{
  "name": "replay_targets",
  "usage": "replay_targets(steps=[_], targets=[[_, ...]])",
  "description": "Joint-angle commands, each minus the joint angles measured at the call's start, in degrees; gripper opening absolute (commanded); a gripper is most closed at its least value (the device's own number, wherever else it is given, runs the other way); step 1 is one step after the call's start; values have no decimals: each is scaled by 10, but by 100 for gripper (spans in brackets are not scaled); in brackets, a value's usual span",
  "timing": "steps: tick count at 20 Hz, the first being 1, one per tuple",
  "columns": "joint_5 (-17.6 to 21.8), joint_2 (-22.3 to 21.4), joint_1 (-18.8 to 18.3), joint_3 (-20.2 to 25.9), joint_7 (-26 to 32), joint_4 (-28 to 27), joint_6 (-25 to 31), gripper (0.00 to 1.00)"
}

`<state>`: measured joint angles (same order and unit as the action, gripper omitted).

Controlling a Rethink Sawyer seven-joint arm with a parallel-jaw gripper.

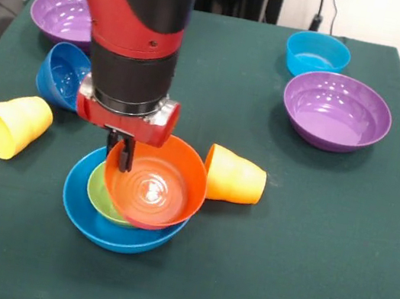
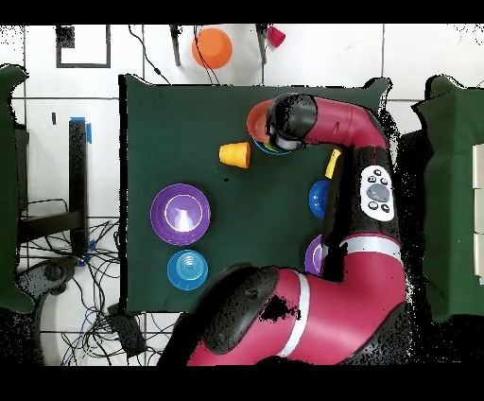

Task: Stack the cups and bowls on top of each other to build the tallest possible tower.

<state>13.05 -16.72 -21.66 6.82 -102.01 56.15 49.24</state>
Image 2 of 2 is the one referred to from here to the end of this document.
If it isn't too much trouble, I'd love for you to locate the orange plastic cup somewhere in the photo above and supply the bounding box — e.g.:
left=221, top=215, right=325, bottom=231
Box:
left=217, top=141, right=251, bottom=170

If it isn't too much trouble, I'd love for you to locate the large light blue bowl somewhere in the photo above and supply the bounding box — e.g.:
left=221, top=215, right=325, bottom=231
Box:
left=252, top=138, right=292, bottom=157

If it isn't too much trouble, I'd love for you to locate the purple plastic bowl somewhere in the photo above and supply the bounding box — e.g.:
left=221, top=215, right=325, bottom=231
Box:
left=149, top=183, right=212, bottom=247
left=303, top=234, right=325, bottom=277

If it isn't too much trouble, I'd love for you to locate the dark blue plastic bowl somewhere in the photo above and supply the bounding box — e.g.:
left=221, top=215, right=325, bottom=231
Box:
left=307, top=180, right=332, bottom=220

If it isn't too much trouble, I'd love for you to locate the orange-red plastic bowl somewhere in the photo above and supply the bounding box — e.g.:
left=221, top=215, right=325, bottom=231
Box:
left=246, top=99, right=275, bottom=141

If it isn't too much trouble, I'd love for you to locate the yellow plastic cup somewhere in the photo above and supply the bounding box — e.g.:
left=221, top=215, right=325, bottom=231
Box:
left=323, top=148, right=342, bottom=180

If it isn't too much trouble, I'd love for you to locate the red plastic cup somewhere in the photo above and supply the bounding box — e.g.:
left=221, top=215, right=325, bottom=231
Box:
left=266, top=25, right=287, bottom=49

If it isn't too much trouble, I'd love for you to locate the small light blue bowl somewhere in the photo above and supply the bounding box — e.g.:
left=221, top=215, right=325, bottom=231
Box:
left=166, top=249, right=210, bottom=292

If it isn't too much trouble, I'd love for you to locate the dark green tablecloth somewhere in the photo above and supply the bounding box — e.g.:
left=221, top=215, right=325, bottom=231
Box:
left=117, top=73, right=392, bottom=317

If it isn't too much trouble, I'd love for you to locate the orange round object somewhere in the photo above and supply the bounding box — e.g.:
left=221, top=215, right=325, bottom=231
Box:
left=191, top=26, right=234, bottom=71

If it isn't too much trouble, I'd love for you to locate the black tripod leg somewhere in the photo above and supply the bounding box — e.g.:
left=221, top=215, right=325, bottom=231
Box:
left=255, top=24, right=274, bottom=65
left=168, top=25, right=182, bottom=68

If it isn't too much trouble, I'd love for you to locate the black metal stand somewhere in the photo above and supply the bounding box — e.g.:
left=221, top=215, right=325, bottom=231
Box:
left=18, top=119, right=90, bottom=257

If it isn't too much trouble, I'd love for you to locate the blue tape strip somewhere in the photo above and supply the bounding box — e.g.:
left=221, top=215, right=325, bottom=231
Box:
left=70, top=116, right=93, bottom=145

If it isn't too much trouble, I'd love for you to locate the black power adapter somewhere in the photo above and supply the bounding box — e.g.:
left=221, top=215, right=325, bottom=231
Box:
left=106, top=304, right=147, bottom=358

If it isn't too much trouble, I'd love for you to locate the black grey chair base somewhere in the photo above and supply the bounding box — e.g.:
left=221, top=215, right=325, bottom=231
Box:
left=16, top=255, right=81, bottom=304

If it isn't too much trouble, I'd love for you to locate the green cloth covered table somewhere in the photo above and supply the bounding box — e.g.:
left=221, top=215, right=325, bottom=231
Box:
left=410, top=74, right=484, bottom=323
left=0, top=62, right=37, bottom=314

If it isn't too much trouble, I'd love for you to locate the white box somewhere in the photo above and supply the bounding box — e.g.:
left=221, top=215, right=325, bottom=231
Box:
left=474, top=232, right=484, bottom=280

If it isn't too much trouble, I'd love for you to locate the tangle of floor cables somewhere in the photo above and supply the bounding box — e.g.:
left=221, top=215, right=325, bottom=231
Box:
left=22, top=198, right=179, bottom=366

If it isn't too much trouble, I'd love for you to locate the black cable with connector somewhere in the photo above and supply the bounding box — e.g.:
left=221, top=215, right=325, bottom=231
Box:
left=127, top=25, right=172, bottom=85

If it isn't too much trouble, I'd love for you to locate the black square floor frame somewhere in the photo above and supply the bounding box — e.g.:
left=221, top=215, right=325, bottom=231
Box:
left=55, top=25, right=112, bottom=69

